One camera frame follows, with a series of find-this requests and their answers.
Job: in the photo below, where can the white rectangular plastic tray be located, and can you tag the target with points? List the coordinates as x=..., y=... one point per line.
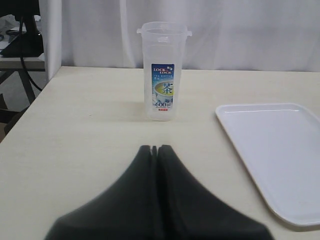
x=279, y=145

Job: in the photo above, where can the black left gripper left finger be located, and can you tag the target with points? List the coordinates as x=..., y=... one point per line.
x=128, y=210

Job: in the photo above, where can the clear plastic water bottle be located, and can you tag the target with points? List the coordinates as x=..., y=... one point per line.
x=163, y=47

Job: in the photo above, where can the black monitor stand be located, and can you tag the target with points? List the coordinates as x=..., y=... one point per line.
x=29, y=41

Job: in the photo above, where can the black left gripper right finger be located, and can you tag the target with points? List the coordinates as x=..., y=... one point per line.
x=191, y=212

